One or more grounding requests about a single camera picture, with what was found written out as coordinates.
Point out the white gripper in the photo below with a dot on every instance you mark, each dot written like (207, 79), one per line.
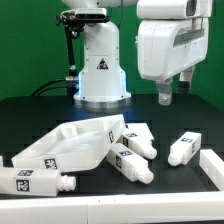
(168, 47)

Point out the white desk top tray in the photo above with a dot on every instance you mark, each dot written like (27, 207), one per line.
(73, 146)

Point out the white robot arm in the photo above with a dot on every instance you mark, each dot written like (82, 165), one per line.
(102, 82)

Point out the white marker sheet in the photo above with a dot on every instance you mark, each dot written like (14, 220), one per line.
(140, 129)

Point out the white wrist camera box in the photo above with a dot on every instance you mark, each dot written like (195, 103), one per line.
(166, 9)

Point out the black camera on stand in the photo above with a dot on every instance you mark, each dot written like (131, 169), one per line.
(74, 21)

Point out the white L-shaped obstacle wall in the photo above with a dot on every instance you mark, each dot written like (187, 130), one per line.
(177, 194)

